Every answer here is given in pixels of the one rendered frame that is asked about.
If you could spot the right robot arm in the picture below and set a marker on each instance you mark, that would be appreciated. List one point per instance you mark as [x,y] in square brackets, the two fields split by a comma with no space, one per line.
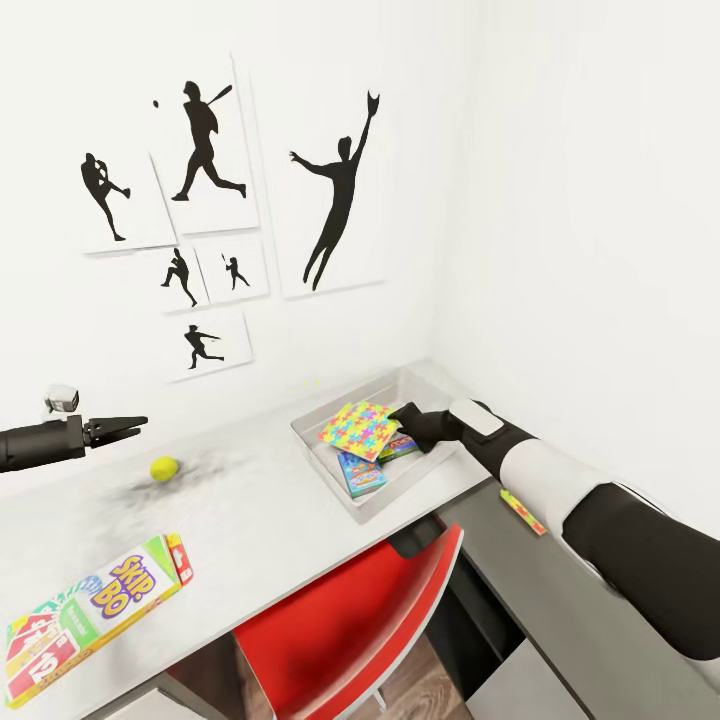
[628,541]

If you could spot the jigsaw puzzle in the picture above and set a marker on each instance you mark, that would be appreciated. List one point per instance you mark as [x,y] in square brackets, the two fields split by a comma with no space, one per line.
[363,433]
[522,512]

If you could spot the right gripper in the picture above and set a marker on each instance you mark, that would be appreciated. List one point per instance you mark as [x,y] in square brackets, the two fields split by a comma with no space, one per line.
[414,423]

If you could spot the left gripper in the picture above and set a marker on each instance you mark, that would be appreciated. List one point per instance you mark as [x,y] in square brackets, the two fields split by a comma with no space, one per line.
[43,444]

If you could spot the board game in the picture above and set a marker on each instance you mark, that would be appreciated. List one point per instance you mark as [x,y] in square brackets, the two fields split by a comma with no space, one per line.
[54,638]
[361,476]
[398,445]

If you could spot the tennis ball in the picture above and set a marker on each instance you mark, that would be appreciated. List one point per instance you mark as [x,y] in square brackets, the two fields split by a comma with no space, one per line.
[164,468]

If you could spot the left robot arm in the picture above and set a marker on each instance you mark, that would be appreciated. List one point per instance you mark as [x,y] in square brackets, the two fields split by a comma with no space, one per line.
[62,436]

